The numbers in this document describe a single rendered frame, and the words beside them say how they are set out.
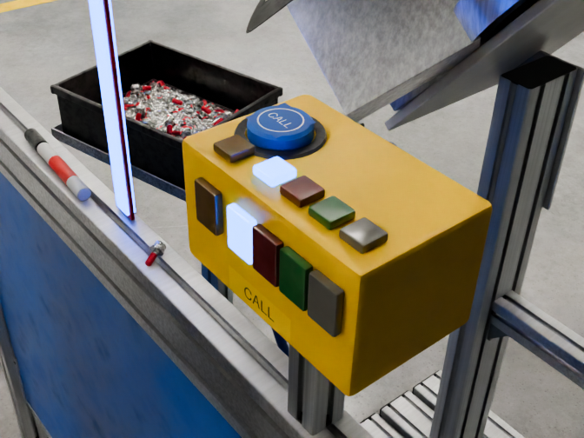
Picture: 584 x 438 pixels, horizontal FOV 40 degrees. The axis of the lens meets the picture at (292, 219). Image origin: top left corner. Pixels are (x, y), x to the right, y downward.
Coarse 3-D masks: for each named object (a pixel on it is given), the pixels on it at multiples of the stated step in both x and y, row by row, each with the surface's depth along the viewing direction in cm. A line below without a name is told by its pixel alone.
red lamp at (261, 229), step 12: (252, 228) 43; (264, 228) 43; (252, 240) 44; (264, 240) 42; (276, 240) 42; (264, 252) 43; (276, 252) 42; (264, 264) 43; (276, 264) 42; (264, 276) 44; (276, 276) 43
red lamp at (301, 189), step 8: (304, 176) 43; (288, 184) 42; (296, 184) 43; (304, 184) 43; (312, 184) 43; (280, 192) 43; (288, 192) 42; (296, 192) 42; (304, 192) 42; (312, 192) 42; (320, 192) 42; (296, 200) 42; (304, 200) 42; (312, 200) 42
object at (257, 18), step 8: (272, 0) 96; (280, 0) 94; (288, 0) 92; (256, 8) 100; (264, 8) 97; (272, 8) 94; (280, 8) 93; (256, 16) 97; (264, 16) 95; (248, 24) 97; (256, 24) 95; (248, 32) 95
